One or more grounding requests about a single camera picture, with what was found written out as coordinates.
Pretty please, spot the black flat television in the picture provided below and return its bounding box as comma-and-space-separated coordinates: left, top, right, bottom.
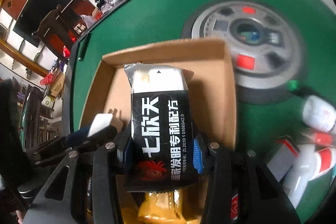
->
12, 0, 84, 48

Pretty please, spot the grey red carton box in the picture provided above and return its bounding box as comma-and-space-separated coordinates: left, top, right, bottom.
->
265, 136, 299, 182

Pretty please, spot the white pill bottle red label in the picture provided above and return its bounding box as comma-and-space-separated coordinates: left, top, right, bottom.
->
310, 147, 335, 181

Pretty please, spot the shallow cardboard box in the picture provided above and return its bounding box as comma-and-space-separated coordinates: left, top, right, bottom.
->
79, 37, 238, 224

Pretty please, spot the black marker pen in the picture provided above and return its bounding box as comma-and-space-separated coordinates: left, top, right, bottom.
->
77, 32, 92, 61

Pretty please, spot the small white box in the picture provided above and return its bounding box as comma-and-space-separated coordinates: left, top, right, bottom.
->
87, 113, 113, 138

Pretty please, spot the black snack packet white text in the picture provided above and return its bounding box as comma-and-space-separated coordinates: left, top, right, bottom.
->
124, 63, 198, 192

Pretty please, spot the white spray bottle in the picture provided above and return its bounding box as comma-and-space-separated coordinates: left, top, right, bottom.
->
282, 144, 317, 209

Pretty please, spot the red tube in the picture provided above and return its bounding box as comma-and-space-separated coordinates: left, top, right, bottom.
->
302, 131, 335, 147

